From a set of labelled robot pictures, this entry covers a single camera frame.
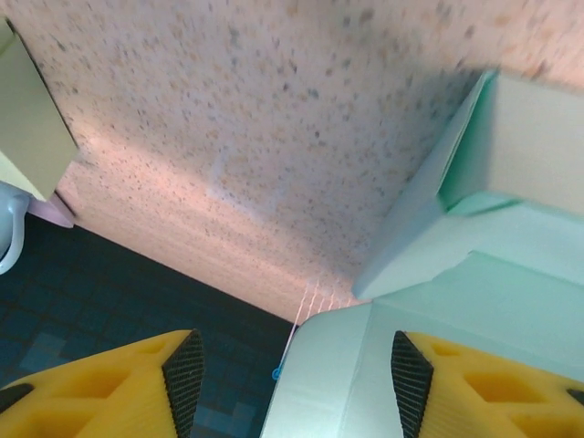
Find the light blue paper box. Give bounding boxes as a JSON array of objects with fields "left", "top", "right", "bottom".
[{"left": 260, "top": 68, "right": 584, "bottom": 438}]

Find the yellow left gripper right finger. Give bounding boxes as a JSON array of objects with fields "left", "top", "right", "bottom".
[{"left": 391, "top": 329, "right": 584, "bottom": 438}]

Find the light blue mug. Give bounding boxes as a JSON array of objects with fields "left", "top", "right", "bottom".
[{"left": 0, "top": 180, "right": 34, "bottom": 276}]

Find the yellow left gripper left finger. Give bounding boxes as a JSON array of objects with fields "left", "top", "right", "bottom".
[{"left": 0, "top": 328, "right": 206, "bottom": 438}]

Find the green paper box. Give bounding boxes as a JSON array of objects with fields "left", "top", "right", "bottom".
[{"left": 0, "top": 16, "right": 82, "bottom": 203}]

